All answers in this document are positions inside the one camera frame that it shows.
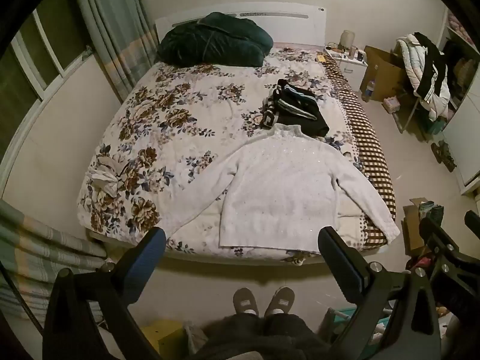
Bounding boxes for large cardboard box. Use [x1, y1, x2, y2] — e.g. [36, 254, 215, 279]
[360, 46, 407, 102]

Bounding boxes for white wardrobe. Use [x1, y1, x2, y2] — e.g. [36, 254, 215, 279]
[437, 7, 480, 196]

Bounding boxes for person's dark trousers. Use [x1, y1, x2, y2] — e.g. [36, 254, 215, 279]
[195, 313, 331, 360]

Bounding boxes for crumpled white cloth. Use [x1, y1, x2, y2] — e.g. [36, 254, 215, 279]
[87, 154, 128, 197]

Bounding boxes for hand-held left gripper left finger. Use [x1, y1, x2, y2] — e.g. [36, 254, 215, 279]
[43, 227, 167, 360]

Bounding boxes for person's right grey slipper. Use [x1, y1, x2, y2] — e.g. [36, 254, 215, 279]
[264, 287, 296, 317]

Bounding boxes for white knitted sweater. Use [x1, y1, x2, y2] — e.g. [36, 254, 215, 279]
[165, 124, 401, 253]

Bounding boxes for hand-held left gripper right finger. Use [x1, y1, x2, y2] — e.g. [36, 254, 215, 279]
[317, 226, 441, 360]

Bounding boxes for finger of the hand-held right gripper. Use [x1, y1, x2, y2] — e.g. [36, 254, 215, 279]
[464, 210, 480, 235]
[419, 217, 461, 262]

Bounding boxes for small open cardboard box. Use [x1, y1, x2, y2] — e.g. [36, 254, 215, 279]
[403, 197, 436, 256]

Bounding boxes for pair of brown slippers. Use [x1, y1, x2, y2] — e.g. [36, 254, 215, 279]
[431, 140, 457, 173]

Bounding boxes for person's left grey slipper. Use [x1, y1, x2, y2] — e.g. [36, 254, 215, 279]
[232, 288, 260, 316]

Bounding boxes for white bed headboard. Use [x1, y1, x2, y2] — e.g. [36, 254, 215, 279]
[155, 3, 327, 47]

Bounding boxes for white nightstand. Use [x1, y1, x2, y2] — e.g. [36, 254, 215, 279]
[324, 47, 369, 92]

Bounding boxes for white framed window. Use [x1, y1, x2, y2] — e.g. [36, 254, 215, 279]
[0, 0, 94, 158]

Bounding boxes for black jacket with white stripe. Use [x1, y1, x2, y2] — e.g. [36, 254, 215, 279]
[413, 32, 449, 104]

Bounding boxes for chair with piled clothes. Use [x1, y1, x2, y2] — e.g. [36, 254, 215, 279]
[394, 32, 451, 121]

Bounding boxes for person's grey slipper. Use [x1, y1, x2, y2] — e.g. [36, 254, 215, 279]
[264, 287, 296, 317]
[232, 288, 260, 316]

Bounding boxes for brown checked bedsheet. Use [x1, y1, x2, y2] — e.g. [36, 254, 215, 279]
[322, 54, 397, 249]

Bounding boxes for green striped curtain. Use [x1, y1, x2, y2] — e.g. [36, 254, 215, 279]
[0, 199, 113, 323]
[71, 0, 160, 102]

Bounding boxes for yellow box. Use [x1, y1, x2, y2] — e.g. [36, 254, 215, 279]
[142, 319, 188, 360]

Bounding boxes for dark green duvet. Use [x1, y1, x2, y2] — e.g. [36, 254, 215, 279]
[155, 12, 274, 69]

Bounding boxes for metal chair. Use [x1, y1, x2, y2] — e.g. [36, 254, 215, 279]
[398, 92, 432, 136]

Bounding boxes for floral bed blanket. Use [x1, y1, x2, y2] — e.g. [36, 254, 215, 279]
[77, 47, 379, 267]

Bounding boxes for black striped garment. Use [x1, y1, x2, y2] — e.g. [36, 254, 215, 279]
[272, 79, 331, 137]

